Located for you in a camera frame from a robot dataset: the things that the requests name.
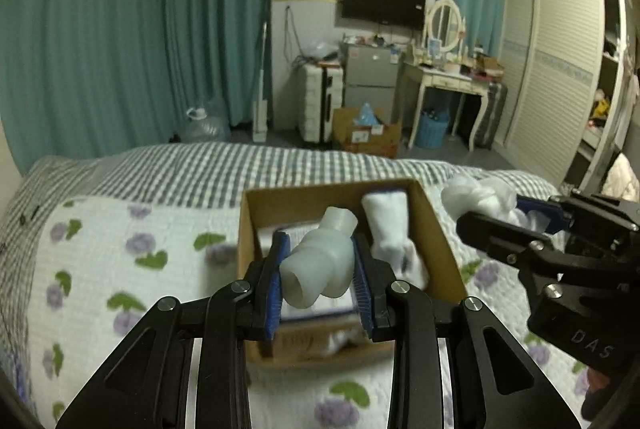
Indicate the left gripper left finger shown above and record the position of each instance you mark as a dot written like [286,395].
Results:
[144,382]

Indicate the white dressing table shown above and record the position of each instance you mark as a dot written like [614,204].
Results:
[442,90]

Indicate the white suitcase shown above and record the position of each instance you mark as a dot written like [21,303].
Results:
[319,94]

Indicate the white louvered wardrobe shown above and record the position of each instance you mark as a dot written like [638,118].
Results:
[568,91]

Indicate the clear water jug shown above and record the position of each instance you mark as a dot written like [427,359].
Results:
[207,122]

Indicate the large teal curtain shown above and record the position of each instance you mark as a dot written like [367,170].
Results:
[90,78]

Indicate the grey checked bed sheet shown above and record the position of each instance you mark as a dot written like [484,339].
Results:
[203,175]

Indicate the silver mini fridge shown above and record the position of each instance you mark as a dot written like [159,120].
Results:
[370,76]

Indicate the dark striped suitcase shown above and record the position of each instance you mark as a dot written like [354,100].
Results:
[492,102]

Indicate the cardboard box on floor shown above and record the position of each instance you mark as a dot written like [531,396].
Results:
[380,140]

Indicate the person's right hand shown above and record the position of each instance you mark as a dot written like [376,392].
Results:
[596,395]

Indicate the open cardboard box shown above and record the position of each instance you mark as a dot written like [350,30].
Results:
[317,339]

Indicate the white fluffy cotton wad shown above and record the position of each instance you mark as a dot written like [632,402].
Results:
[489,196]

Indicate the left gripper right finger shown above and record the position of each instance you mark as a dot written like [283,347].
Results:
[494,382]

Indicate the white oval vanity mirror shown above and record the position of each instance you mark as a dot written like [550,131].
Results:
[445,28]

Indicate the black wall television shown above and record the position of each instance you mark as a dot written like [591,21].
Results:
[403,13]

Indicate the white floral quilt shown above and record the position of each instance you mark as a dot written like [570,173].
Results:
[101,263]

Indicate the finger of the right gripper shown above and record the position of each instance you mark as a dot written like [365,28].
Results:
[541,216]
[507,243]

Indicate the blue laundry basket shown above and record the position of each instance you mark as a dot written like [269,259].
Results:
[433,125]

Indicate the white upright mop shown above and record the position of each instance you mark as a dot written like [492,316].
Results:
[260,107]

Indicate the white rolled socks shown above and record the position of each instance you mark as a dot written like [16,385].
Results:
[387,213]

